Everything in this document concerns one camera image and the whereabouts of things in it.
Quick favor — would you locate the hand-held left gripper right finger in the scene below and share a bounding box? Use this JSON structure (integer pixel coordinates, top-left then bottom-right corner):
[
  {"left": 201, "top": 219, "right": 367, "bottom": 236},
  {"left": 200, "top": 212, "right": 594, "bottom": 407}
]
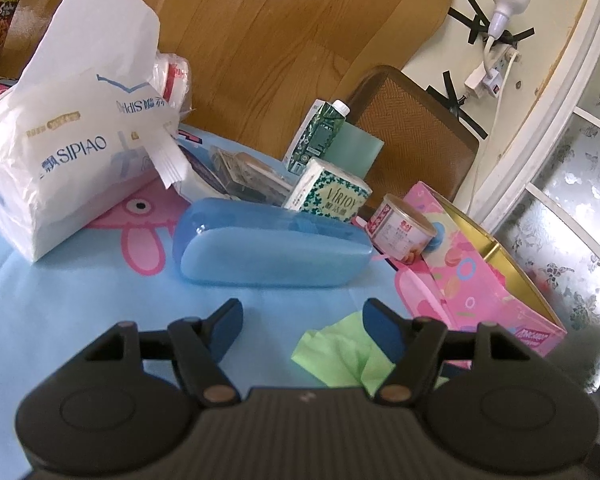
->
[{"left": 362, "top": 298, "right": 530, "bottom": 407}]

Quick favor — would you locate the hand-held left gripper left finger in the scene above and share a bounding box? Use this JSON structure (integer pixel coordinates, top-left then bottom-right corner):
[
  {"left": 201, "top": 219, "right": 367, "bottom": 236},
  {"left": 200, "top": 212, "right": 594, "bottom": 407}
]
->
[{"left": 82, "top": 298, "right": 245, "bottom": 407}]

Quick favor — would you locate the green cloth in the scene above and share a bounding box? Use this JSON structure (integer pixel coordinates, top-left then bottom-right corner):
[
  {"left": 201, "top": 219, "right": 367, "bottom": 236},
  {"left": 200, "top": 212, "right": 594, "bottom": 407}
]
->
[{"left": 291, "top": 311, "right": 450, "bottom": 392}]

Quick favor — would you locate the blue glasses case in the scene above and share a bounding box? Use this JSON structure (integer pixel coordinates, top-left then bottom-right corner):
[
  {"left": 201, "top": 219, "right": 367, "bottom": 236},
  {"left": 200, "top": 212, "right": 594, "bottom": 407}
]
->
[{"left": 172, "top": 197, "right": 375, "bottom": 289}]

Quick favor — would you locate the pink printed tin box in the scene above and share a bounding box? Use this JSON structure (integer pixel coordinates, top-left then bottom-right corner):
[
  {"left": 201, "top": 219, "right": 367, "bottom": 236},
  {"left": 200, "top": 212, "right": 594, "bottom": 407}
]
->
[{"left": 395, "top": 181, "right": 568, "bottom": 359}]

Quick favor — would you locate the small pink labelled can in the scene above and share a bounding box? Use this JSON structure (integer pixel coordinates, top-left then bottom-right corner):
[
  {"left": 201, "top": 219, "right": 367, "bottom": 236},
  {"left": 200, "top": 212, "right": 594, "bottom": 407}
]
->
[{"left": 366, "top": 193, "right": 439, "bottom": 263}]

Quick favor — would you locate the blue pink printed blanket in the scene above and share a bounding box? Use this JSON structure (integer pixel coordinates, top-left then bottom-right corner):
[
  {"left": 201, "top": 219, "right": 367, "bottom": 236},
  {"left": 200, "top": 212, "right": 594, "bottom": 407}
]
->
[{"left": 0, "top": 77, "right": 463, "bottom": 480}]

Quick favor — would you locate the green white tissue packet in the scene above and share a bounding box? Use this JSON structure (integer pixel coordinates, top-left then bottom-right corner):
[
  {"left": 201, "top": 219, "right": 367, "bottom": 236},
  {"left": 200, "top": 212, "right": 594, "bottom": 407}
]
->
[{"left": 281, "top": 156, "right": 373, "bottom": 224}]

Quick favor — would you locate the clear plastic package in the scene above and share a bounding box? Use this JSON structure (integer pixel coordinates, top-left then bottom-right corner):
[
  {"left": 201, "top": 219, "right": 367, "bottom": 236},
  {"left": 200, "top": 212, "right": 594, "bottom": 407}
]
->
[{"left": 177, "top": 144, "right": 293, "bottom": 209}]

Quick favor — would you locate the pale green card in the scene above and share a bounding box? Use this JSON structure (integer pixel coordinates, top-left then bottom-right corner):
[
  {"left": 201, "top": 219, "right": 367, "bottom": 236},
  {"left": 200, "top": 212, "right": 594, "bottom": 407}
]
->
[{"left": 325, "top": 121, "right": 385, "bottom": 179}]

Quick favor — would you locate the brown woven chair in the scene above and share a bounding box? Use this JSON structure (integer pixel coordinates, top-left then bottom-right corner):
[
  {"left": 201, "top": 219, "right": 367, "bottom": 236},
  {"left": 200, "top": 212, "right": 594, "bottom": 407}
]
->
[{"left": 347, "top": 65, "right": 480, "bottom": 212}]

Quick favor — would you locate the green carton with white cap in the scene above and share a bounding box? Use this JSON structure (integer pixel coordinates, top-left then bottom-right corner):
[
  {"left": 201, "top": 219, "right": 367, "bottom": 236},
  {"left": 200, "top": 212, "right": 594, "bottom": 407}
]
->
[{"left": 285, "top": 99, "right": 351, "bottom": 176}]

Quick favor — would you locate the white tissue pack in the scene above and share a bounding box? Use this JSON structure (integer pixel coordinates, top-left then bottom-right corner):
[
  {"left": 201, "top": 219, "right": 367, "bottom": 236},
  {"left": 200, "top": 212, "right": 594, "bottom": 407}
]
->
[{"left": 0, "top": 0, "right": 193, "bottom": 263}]

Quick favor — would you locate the black tape strip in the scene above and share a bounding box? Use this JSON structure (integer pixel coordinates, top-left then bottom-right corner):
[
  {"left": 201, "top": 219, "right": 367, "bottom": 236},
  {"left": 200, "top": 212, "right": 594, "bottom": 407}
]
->
[
  {"left": 426, "top": 72, "right": 488, "bottom": 141},
  {"left": 449, "top": 0, "right": 496, "bottom": 45},
  {"left": 500, "top": 27, "right": 536, "bottom": 45}
]

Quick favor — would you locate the white frosted glass door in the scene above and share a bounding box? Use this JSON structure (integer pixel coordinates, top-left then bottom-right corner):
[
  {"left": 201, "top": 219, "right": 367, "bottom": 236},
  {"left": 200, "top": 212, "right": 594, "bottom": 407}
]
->
[{"left": 472, "top": 0, "right": 600, "bottom": 397}]

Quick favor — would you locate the white power strip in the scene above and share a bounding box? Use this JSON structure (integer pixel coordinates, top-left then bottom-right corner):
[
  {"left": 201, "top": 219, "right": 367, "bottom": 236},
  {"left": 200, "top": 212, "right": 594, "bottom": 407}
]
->
[{"left": 463, "top": 46, "right": 521, "bottom": 100}]

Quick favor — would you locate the brown cardboard sheet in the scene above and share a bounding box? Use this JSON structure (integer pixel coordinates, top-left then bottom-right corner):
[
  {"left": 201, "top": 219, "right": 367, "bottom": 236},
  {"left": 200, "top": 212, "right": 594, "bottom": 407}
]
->
[{"left": 144, "top": 0, "right": 461, "bottom": 162}]

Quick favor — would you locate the white power cable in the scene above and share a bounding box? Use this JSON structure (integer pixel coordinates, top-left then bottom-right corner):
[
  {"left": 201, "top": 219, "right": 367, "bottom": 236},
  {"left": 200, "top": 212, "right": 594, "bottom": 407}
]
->
[{"left": 467, "top": 87, "right": 508, "bottom": 217}]

